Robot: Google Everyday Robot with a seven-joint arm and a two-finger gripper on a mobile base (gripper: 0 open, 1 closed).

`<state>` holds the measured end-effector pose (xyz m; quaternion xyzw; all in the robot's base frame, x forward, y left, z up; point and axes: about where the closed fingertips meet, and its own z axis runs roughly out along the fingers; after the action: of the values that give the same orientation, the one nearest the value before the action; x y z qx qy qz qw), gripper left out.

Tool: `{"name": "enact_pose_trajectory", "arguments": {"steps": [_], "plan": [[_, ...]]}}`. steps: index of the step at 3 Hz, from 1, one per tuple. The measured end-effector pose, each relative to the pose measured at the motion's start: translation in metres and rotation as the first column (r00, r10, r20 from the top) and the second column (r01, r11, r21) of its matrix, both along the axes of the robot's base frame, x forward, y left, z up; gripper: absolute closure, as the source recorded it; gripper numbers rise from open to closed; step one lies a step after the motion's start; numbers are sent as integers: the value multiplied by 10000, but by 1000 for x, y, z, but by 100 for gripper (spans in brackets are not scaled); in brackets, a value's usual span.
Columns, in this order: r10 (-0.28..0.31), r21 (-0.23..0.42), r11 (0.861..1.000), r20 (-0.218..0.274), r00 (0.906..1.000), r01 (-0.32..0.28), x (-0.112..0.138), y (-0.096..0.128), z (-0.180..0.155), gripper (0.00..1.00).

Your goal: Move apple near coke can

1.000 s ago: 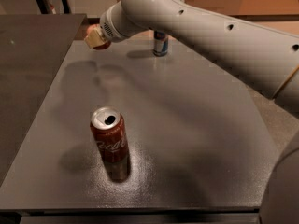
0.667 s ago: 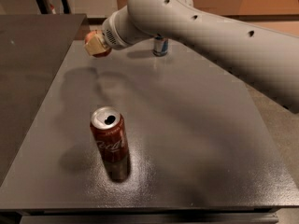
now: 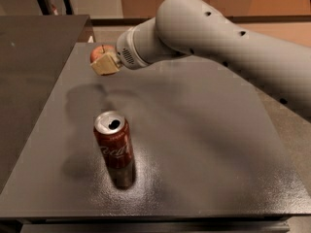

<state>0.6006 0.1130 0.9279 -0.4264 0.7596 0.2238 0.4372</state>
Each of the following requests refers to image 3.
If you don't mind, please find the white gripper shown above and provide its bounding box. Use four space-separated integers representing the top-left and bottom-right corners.
90 18 182 76

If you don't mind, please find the red apple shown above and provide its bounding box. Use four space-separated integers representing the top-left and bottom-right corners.
90 45 115 63

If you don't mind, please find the red coke can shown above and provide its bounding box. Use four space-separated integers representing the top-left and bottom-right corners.
93 111 133 169

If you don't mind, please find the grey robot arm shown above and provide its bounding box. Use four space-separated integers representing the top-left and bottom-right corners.
90 0 311 119

